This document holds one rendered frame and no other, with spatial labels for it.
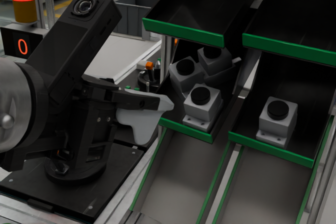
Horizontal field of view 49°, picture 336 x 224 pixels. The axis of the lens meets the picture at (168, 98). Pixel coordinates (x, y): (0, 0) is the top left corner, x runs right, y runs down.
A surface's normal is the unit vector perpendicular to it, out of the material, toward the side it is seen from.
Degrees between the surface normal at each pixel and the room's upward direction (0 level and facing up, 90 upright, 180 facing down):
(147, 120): 82
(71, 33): 36
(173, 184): 45
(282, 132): 115
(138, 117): 82
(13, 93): 64
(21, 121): 92
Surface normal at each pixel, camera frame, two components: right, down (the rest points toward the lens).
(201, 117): -0.48, 0.72
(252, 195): -0.33, -0.35
